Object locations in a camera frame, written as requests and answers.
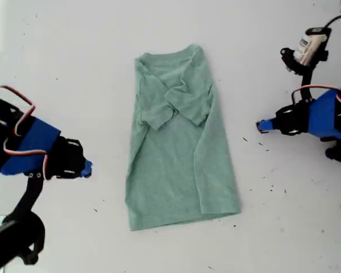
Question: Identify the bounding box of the green t shirt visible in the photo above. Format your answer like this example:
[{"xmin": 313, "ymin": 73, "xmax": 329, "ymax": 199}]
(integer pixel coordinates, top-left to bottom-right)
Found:
[{"xmin": 124, "ymin": 44, "xmax": 242, "ymax": 231}]

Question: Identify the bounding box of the red white black servo wire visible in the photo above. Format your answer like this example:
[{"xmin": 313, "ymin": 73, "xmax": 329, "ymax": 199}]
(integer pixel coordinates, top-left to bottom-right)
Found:
[
  {"xmin": 0, "ymin": 85, "xmax": 52, "ymax": 180},
  {"xmin": 290, "ymin": 86, "xmax": 341, "ymax": 118}
]

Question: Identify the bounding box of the black camera stalk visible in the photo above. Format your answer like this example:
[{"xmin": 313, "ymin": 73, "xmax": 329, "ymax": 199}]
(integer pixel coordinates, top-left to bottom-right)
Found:
[
  {"xmin": 11, "ymin": 172, "xmax": 44, "ymax": 221},
  {"xmin": 300, "ymin": 61, "xmax": 325, "ymax": 102}
]

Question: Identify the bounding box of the beige and black camera box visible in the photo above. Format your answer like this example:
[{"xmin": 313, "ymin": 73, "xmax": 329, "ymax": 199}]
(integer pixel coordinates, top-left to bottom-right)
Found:
[{"xmin": 280, "ymin": 27, "xmax": 332, "ymax": 76}]

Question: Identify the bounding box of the black camera cable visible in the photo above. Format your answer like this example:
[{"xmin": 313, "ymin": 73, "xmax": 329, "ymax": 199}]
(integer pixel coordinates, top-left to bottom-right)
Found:
[{"xmin": 323, "ymin": 14, "xmax": 341, "ymax": 31}]

